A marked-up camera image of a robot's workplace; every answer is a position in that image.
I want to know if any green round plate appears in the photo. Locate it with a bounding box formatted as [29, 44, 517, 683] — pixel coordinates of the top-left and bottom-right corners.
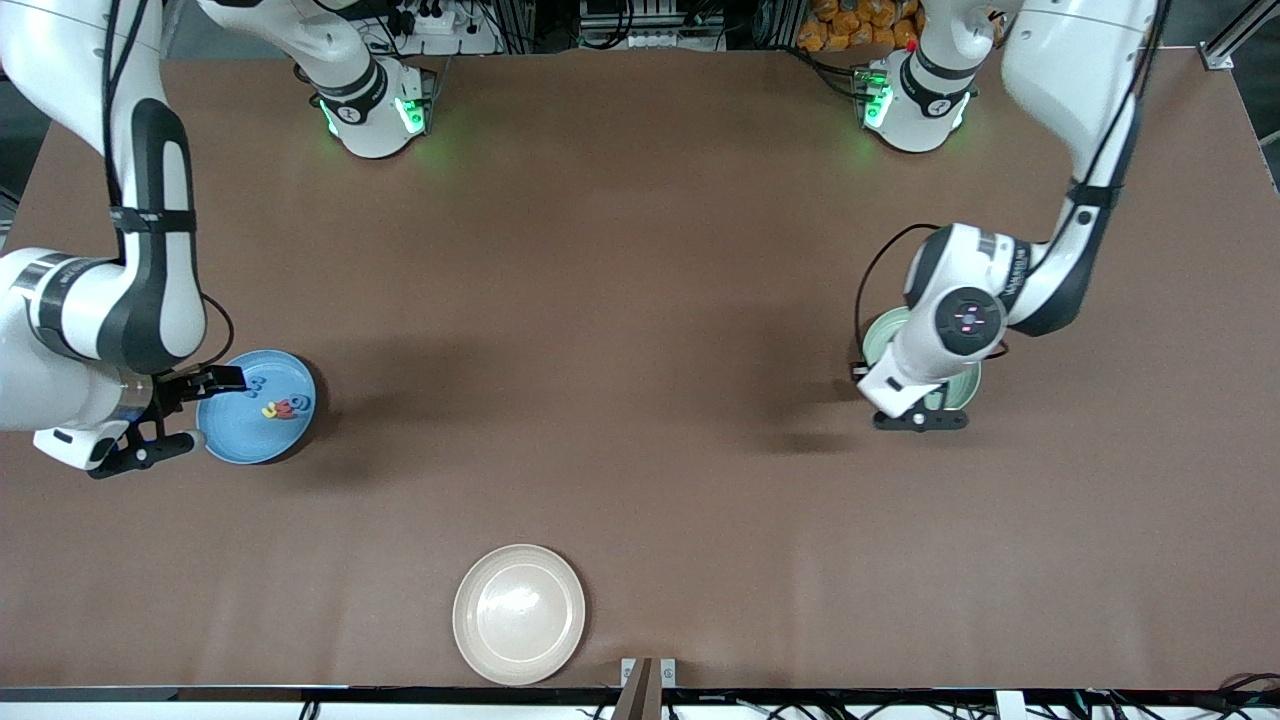
[862, 306, 982, 411]

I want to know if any blue round plate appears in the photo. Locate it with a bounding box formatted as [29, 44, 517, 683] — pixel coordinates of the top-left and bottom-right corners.
[196, 350, 317, 466]

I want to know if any orange netted bag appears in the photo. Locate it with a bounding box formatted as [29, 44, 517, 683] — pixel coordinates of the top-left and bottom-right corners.
[797, 0, 1003, 53]

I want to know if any cream round plate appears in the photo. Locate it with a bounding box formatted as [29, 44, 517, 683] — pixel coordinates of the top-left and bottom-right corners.
[453, 544, 587, 687]

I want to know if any white power strip with plugs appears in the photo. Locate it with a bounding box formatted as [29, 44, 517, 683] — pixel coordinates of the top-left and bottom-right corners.
[385, 0, 501, 56]

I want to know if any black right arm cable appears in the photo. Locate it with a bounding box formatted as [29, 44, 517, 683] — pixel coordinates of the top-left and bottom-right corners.
[100, 0, 235, 369]

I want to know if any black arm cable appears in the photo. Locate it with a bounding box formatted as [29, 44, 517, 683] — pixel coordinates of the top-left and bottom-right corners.
[854, 0, 1166, 366]
[100, 0, 235, 369]

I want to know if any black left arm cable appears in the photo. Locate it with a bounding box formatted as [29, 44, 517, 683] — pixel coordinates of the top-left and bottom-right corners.
[854, 0, 1166, 366]

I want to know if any metal bracket with brown post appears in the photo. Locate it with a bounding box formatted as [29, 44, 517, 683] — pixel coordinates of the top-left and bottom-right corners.
[612, 657, 677, 720]

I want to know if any black cable bundle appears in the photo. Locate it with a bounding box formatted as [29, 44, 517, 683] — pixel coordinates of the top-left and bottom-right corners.
[1080, 672, 1280, 720]

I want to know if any aluminium frame profile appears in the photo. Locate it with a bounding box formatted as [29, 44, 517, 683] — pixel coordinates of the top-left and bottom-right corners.
[1200, 0, 1280, 71]

